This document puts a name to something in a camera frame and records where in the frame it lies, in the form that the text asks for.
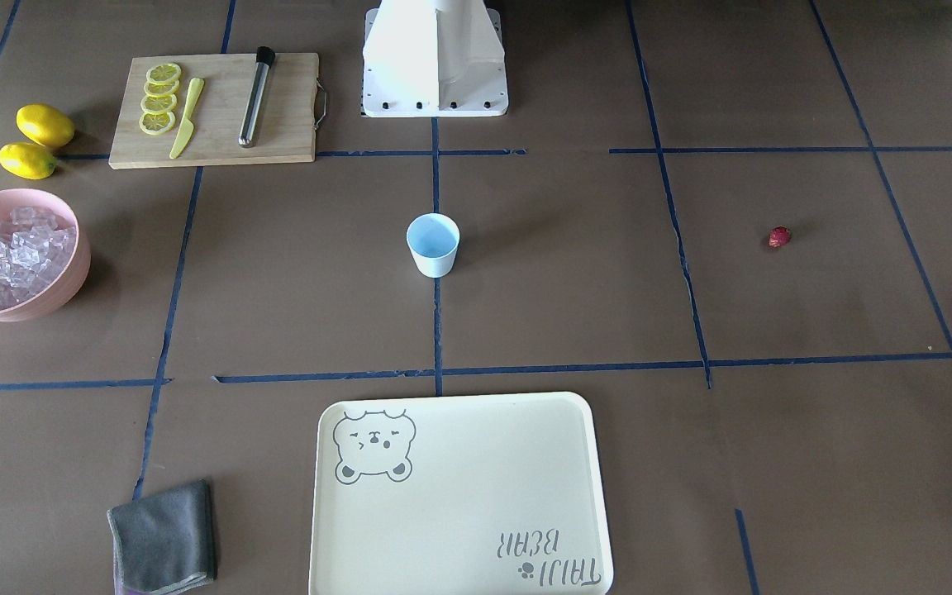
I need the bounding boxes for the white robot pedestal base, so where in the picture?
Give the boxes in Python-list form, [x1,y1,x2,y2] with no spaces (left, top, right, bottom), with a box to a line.
[360,1,510,118]

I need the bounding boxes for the cream bear serving tray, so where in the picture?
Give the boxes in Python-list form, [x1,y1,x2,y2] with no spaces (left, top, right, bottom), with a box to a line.
[307,392,613,594]

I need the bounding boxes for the lemon slice bottom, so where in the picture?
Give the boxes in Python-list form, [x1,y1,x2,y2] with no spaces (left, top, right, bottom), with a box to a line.
[137,112,175,136]

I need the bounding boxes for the light blue cup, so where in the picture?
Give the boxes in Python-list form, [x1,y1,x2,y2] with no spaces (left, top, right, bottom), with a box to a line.
[407,213,460,278]

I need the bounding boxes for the whole yellow lemon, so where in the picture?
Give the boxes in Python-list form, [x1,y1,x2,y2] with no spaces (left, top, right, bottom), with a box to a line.
[15,104,75,150]
[0,142,57,180]

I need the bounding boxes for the lemon slice top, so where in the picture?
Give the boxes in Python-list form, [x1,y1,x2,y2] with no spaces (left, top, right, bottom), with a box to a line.
[145,63,183,84]

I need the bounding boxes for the steel muddler black tip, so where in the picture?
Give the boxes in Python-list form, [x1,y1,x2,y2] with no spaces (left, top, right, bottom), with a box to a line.
[238,46,276,148]

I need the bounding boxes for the whole yellow lemon lower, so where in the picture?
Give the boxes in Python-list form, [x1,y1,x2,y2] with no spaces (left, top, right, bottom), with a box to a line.
[0,142,57,180]

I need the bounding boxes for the pile of clear ice cubes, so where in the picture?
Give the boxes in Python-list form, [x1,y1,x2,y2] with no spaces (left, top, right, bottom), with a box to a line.
[0,206,77,310]

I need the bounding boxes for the lemon slice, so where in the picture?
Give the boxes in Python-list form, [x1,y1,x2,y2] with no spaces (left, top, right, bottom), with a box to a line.
[137,112,175,136]
[145,63,183,84]
[140,93,178,114]
[143,79,180,98]

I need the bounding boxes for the red strawberry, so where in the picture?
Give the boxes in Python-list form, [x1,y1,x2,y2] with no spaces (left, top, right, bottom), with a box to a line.
[767,226,793,250]

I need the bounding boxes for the grey folded cloth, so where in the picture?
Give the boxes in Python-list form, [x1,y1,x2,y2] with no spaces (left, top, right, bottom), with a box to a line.
[107,479,217,594]

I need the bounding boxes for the yellow plastic knife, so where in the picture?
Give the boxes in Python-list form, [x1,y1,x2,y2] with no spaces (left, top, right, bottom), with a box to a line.
[169,78,205,159]

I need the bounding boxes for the whole yellow lemon upper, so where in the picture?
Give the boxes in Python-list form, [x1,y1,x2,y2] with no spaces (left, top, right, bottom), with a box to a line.
[15,104,75,150]

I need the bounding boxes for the wooden cutting board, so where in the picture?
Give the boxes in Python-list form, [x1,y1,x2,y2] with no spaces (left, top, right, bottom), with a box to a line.
[108,53,320,169]

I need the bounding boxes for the pink bowl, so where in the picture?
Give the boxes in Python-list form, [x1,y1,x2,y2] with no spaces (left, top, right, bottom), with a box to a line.
[0,188,91,321]

